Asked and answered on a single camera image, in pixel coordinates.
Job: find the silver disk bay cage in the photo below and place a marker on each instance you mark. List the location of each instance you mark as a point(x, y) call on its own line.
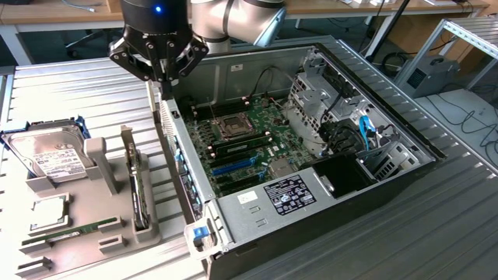
point(315, 105)

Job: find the silver power supply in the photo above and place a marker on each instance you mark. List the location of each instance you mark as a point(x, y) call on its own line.
point(279, 204)

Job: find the installed RAM stick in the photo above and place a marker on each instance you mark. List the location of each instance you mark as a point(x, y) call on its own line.
point(240, 147)

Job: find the aluminium profile frame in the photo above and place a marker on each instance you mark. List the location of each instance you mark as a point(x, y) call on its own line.
point(465, 32)

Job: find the grey parts rack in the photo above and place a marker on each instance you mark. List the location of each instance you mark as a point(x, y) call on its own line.
point(89, 216)

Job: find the silver CPU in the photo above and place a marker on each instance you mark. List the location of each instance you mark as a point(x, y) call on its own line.
point(48, 214)

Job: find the grey controller box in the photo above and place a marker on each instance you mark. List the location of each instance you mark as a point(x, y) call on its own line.
point(427, 73)

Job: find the green RAM stick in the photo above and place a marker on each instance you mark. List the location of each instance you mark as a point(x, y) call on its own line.
point(65, 233)

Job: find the blue disk caddy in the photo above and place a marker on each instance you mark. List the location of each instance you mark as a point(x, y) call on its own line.
point(78, 125)

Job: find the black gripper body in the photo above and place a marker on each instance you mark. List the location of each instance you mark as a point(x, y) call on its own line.
point(154, 26)

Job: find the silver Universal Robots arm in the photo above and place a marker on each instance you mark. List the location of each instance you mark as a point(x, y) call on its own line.
point(217, 20)

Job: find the silver hard disk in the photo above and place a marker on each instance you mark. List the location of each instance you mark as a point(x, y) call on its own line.
point(50, 154)

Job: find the black stand pole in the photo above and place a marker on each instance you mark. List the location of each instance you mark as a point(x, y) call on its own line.
point(387, 32)

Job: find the blue case latch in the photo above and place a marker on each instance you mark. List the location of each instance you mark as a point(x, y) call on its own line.
point(200, 233)

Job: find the CPU socket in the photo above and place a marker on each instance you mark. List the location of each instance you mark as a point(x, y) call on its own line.
point(230, 126)

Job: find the open black PC case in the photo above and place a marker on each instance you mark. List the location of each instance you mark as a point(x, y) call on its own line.
point(388, 96)

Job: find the blue expansion slot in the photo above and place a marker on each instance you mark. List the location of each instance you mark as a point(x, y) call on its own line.
point(233, 167)

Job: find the silver chipset heatsink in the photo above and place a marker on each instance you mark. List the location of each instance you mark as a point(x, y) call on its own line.
point(283, 169)

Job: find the black office chair base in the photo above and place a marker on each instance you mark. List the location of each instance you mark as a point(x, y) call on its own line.
point(86, 41)

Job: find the wooden desk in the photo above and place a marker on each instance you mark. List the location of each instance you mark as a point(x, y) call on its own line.
point(57, 13)

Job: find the graphics card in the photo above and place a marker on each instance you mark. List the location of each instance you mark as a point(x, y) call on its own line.
point(136, 186)

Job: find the green motherboard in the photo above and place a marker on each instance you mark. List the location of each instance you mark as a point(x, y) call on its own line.
point(268, 140)

